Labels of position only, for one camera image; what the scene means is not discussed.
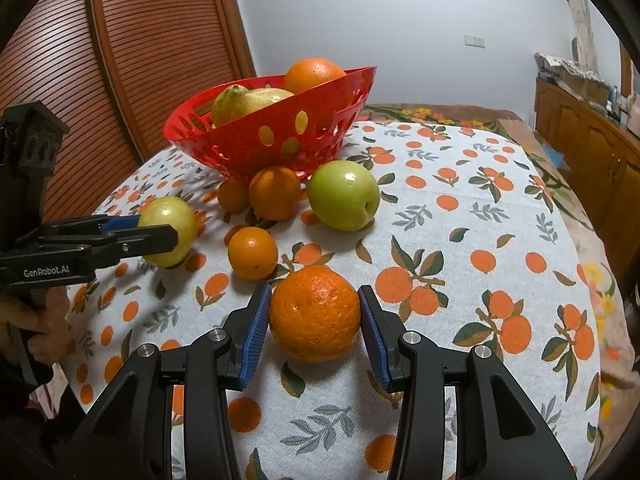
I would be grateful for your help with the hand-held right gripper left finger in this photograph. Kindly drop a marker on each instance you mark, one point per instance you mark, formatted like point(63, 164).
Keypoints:
point(252, 340)

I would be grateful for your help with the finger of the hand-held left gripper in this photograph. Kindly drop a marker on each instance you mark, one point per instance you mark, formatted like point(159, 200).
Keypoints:
point(150, 240)
point(117, 224)

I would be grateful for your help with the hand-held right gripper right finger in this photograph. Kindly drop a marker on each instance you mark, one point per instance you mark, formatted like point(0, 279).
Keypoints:
point(376, 340)

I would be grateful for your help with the yellow-green apple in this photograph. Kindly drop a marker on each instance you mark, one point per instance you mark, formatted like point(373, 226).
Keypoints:
point(170, 212)

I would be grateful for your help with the large orange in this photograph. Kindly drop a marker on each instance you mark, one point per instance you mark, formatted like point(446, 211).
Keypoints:
point(315, 315)
point(312, 75)

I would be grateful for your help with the red perforated plastic basket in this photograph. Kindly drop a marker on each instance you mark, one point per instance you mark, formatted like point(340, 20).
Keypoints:
point(235, 150)

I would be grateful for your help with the person's left hand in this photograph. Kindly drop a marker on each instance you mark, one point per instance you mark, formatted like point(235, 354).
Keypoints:
point(50, 320)

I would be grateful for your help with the medium orange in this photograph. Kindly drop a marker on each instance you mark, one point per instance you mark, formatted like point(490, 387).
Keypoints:
point(275, 192)
point(252, 254)

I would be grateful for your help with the orange-print white tablecloth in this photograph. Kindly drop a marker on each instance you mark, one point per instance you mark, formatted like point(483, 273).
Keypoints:
point(450, 285)

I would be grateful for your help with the small mandarin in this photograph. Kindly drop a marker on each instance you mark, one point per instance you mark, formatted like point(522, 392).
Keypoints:
point(232, 195)

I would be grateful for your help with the green apple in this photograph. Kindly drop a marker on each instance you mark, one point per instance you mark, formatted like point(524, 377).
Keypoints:
point(342, 195)

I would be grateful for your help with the brown louvered wooden wardrobe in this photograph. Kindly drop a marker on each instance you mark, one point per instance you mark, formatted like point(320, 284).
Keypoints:
point(150, 60)

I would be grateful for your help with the flat brown cardboard piece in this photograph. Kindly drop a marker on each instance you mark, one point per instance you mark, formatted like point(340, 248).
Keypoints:
point(515, 132)

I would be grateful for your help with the wooden sideboard cabinet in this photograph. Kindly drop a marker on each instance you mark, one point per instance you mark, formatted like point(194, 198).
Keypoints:
point(590, 150)

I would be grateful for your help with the cardboard box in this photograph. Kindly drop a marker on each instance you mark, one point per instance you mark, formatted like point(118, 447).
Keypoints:
point(587, 87)

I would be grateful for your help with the patterned cloth bundle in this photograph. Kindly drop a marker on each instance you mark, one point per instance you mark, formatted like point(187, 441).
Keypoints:
point(565, 65)

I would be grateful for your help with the white patterned curtain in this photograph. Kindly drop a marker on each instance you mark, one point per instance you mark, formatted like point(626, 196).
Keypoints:
point(582, 25)

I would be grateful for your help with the white wall switch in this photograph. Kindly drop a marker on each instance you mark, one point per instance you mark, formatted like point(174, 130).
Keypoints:
point(474, 42)

